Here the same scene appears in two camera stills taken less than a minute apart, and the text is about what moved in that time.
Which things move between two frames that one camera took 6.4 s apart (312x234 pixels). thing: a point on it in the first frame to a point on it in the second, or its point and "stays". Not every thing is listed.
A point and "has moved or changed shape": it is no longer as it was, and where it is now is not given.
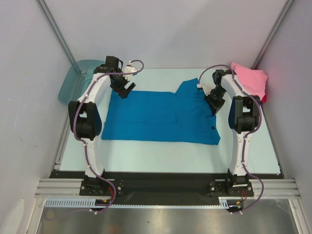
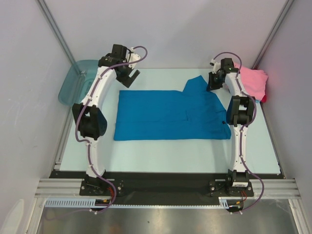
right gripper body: [215, 100] to [213, 83]
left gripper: [123, 93] to [127, 80]
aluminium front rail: [70, 188] stays
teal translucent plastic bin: [79, 75] stays
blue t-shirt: [183, 116] has moved or changed shape
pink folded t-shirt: [254, 81] stays
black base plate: [165, 185] stays
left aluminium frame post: [47, 12] stays
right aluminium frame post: [273, 32] stays
